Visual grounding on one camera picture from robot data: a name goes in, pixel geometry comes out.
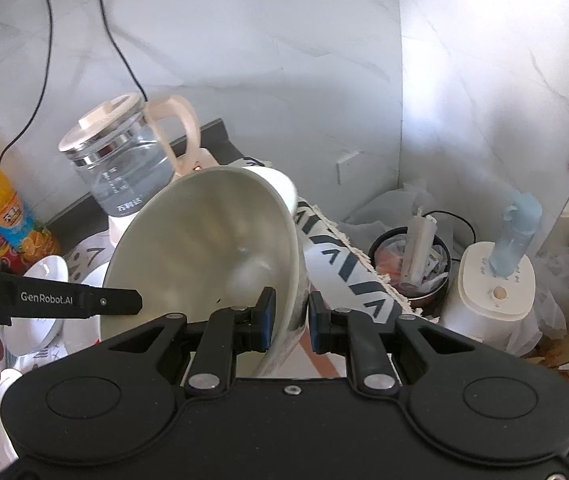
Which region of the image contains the orange juice bottle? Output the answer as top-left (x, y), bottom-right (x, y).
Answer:
top-left (0, 170), bottom-right (60, 263)

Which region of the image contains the white bowl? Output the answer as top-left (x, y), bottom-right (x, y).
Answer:
top-left (230, 159), bottom-right (298, 214)

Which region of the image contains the white rice cooker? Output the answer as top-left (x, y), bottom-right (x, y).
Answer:
top-left (438, 242), bottom-right (536, 350)

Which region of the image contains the right black power cable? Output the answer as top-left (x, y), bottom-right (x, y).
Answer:
top-left (86, 0), bottom-right (150, 102)

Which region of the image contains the cream kettle base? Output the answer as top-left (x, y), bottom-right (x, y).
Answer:
top-left (109, 148), bottom-right (219, 247)

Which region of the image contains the patterned fringed table cloth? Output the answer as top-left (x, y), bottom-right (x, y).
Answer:
top-left (58, 159), bottom-right (418, 380)

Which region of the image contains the white plate Bakery print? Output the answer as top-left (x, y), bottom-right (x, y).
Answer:
top-left (62, 262), bottom-right (109, 354)

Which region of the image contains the black power cable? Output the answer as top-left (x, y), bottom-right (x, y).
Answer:
top-left (86, 0), bottom-right (150, 102)
top-left (0, 0), bottom-right (55, 168)

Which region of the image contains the glass electric kettle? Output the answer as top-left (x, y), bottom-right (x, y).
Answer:
top-left (59, 92), bottom-right (201, 218)

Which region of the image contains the left black power cable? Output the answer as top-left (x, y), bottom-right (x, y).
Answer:
top-left (0, 0), bottom-right (55, 168)

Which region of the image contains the dark pot with trash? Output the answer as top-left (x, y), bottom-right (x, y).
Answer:
top-left (369, 209), bottom-right (477, 318)

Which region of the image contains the cream bowl with yellow pattern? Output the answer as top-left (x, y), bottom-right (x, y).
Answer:
top-left (100, 166), bottom-right (310, 377)

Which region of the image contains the light blue water bottle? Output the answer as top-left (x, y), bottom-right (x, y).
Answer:
top-left (488, 193), bottom-right (542, 278)

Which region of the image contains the white plate Sweet print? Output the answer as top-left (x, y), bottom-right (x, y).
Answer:
top-left (1, 256), bottom-right (68, 356)

